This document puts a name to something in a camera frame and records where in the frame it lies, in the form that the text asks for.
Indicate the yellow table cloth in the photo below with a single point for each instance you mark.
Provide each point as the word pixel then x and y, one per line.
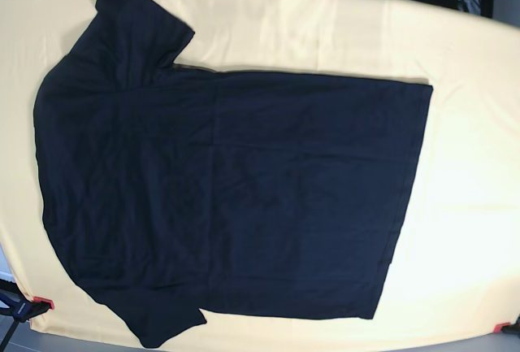
pixel 455 271

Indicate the red clamp right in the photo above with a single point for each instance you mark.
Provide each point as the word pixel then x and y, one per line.
pixel 509 328

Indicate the red blue clamp left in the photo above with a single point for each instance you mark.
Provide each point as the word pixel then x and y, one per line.
pixel 16 306

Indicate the dark navy T-shirt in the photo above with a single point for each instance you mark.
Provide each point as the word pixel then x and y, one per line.
pixel 170 191

